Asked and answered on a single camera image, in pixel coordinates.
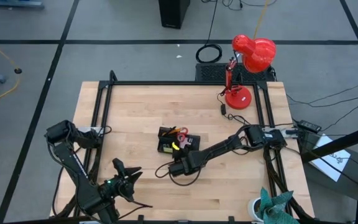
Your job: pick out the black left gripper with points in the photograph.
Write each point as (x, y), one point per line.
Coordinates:
(120, 185)

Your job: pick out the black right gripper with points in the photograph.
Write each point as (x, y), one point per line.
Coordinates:
(191, 163)

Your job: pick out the black mesh desk organizer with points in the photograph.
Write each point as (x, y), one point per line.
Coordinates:
(197, 143)

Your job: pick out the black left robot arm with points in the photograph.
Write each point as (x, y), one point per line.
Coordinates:
(76, 168)

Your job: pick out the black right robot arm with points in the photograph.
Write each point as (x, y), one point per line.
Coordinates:
(222, 147)

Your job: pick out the black vented case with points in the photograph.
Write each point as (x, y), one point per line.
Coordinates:
(210, 73)

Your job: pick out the white plant pot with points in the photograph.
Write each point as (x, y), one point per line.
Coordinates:
(252, 210)

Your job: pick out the teal fabric plant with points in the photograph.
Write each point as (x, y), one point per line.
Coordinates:
(275, 207)

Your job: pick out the red desk lamp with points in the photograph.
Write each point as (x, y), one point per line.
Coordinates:
(256, 56)

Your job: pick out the black power adapter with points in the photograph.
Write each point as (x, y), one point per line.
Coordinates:
(310, 125)

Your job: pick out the black tower box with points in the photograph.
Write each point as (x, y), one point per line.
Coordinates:
(172, 12)

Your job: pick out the white printed paper sheet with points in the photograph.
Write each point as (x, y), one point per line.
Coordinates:
(331, 161)

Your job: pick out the small black floor disc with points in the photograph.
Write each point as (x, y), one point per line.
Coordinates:
(18, 71)

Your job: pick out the black diagonal beam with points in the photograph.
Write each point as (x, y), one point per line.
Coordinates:
(353, 138)

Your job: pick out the black aluminium table frame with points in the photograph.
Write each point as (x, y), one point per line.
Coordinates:
(182, 83)

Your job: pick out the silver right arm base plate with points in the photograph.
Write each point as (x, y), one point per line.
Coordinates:
(291, 132)

